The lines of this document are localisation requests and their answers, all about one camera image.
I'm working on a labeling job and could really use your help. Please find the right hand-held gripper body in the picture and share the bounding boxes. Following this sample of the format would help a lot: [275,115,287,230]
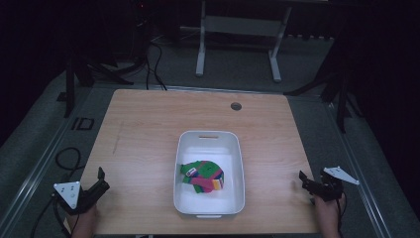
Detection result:
[309,166,361,203]

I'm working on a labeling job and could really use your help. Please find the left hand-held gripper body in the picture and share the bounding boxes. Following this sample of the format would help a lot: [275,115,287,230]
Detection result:
[52,180,98,216]

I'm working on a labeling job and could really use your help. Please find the person's right hand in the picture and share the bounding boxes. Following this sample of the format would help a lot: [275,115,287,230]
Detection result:
[313,192,348,238]

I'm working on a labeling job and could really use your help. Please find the person's left hand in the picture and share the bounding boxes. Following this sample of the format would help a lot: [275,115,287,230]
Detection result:
[67,204,100,238]

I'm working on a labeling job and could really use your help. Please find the black tripod stand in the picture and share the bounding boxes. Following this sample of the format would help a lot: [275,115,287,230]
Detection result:
[282,43,365,134]
[55,54,135,119]

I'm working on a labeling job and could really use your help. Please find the white plastic bin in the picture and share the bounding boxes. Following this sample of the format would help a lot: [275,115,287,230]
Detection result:
[172,130,247,220]

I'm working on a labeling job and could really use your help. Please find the colourful striped socks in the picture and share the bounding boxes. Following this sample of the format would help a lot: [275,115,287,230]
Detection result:
[179,160,226,194]

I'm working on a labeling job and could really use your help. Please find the white metal stand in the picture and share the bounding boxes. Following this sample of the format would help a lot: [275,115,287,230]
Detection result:
[179,0,293,83]

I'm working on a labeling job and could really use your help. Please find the right hand-held gripper cable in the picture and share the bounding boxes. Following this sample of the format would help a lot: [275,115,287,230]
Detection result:
[334,191,348,238]

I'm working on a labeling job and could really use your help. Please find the hand-held gripper cable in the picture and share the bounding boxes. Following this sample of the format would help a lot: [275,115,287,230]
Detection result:
[30,194,73,238]
[334,191,348,238]

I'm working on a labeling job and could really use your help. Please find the black looped cable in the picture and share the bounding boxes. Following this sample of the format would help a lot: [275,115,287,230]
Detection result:
[54,146,86,181]

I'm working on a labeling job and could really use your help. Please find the metal floor rail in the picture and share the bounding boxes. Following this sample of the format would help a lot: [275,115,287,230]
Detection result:
[0,86,100,234]
[321,98,394,238]

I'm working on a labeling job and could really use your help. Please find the left hand-held gripper cable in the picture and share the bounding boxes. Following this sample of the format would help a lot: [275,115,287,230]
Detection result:
[30,194,73,238]

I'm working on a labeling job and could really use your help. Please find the black floor cable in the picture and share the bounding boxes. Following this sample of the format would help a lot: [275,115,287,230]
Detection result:
[144,40,168,91]

